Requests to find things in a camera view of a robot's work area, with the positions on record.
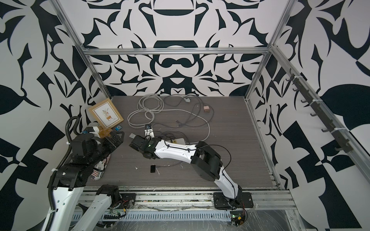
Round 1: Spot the white power strip cord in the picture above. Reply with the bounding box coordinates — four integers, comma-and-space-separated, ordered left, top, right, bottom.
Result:
127, 93, 211, 142

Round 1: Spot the brown teddy bear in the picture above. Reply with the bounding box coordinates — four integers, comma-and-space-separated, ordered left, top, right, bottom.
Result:
98, 128, 112, 139

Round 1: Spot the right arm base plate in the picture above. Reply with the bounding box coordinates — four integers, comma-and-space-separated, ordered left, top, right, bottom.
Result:
213, 192, 254, 210

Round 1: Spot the pink USB wall charger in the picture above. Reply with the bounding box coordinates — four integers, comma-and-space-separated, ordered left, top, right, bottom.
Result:
203, 105, 211, 113

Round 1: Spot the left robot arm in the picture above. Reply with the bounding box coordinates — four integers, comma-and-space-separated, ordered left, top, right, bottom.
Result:
42, 116, 126, 231

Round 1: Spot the white power strip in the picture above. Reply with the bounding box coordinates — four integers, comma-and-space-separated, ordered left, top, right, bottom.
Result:
171, 138, 186, 145

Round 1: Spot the grey USB cable yellow charger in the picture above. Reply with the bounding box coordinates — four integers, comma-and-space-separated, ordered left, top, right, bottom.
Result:
156, 161, 183, 168

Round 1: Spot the grey USB cable green charger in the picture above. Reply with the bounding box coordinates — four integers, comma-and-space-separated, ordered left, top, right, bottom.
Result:
138, 93, 214, 141

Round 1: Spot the small circuit board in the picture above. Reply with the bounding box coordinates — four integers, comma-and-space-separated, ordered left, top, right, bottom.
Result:
230, 210, 247, 227

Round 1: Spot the striped snack packet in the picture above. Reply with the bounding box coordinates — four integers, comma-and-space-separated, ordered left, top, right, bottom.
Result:
91, 154, 111, 181

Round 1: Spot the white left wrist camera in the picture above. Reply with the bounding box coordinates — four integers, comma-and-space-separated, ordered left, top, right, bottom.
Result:
82, 126, 101, 138

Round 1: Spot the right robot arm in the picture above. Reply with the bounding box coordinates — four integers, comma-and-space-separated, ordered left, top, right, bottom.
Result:
129, 136, 242, 205

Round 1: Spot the wooden picture frame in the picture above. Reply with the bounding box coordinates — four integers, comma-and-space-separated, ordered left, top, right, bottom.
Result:
88, 98, 124, 128

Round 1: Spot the black mp3 player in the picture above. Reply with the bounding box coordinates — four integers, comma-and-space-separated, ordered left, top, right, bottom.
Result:
150, 165, 156, 173

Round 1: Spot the black wall hook rack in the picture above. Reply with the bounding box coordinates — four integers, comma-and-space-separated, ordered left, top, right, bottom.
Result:
287, 69, 354, 153

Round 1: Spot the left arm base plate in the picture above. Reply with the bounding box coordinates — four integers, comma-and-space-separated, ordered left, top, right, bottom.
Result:
109, 193, 136, 209

